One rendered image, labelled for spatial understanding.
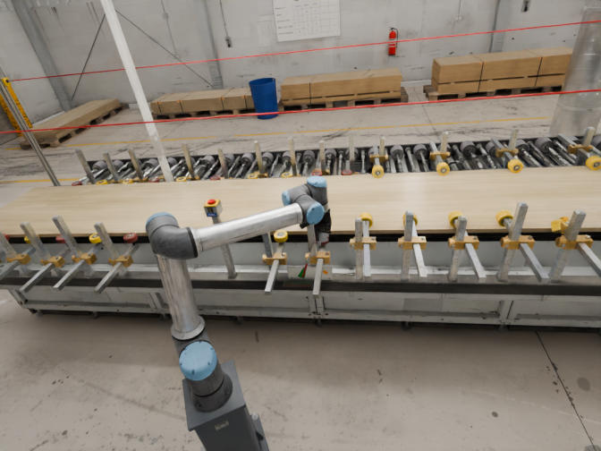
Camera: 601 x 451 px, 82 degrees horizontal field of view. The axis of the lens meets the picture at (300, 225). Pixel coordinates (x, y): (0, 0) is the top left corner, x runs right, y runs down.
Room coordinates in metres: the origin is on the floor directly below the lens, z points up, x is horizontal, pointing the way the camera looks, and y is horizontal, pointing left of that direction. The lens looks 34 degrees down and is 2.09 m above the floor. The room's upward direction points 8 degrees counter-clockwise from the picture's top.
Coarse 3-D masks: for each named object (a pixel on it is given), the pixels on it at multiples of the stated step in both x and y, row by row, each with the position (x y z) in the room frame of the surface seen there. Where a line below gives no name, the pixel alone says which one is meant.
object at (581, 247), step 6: (576, 246) 1.23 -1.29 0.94; (582, 246) 1.20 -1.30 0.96; (582, 252) 1.17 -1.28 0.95; (588, 252) 1.15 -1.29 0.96; (588, 258) 1.13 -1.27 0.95; (594, 258) 1.11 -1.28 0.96; (594, 264) 1.08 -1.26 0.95; (600, 264) 1.07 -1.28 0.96; (600, 270) 1.04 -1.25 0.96; (600, 276) 1.03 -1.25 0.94
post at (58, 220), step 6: (60, 216) 1.83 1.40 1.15; (54, 222) 1.81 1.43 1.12; (60, 222) 1.81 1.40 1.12; (60, 228) 1.81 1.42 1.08; (66, 228) 1.83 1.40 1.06; (66, 234) 1.81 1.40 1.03; (66, 240) 1.81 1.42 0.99; (72, 240) 1.82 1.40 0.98; (72, 246) 1.81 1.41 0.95; (78, 246) 1.83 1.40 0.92; (72, 252) 1.81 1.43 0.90; (78, 252) 1.81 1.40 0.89; (84, 270) 1.81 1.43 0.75; (90, 270) 1.82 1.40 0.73
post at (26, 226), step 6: (24, 222) 1.88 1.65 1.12; (24, 228) 1.86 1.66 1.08; (30, 228) 1.88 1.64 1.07; (30, 234) 1.86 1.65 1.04; (36, 234) 1.89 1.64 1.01; (30, 240) 1.86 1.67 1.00; (36, 240) 1.87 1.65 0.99; (36, 246) 1.86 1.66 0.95; (42, 246) 1.88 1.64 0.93; (42, 252) 1.86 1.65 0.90; (48, 252) 1.89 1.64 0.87; (42, 258) 1.86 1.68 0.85; (48, 258) 1.87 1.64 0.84; (54, 270) 1.86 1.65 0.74
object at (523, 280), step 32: (224, 288) 1.59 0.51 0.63; (256, 288) 1.55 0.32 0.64; (320, 288) 1.47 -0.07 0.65; (352, 288) 1.43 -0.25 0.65; (384, 288) 1.40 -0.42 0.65; (416, 288) 1.36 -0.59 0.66; (448, 288) 1.33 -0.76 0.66; (480, 288) 1.29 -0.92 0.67; (512, 288) 1.26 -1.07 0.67; (544, 288) 1.23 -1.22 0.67; (576, 288) 1.20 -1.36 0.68
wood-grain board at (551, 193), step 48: (48, 192) 2.78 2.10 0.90; (96, 192) 2.65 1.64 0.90; (144, 192) 2.53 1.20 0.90; (192, 192) 2.41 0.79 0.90; (240, 192) 2.31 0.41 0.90; (336, 192) 2.12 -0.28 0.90; (384, 192) 2.03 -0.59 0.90; (432, 192) 1.95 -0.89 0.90; (480, 192) 1.87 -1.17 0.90; (528, 192) 1.80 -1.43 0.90; (576, 192) 1.73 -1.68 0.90
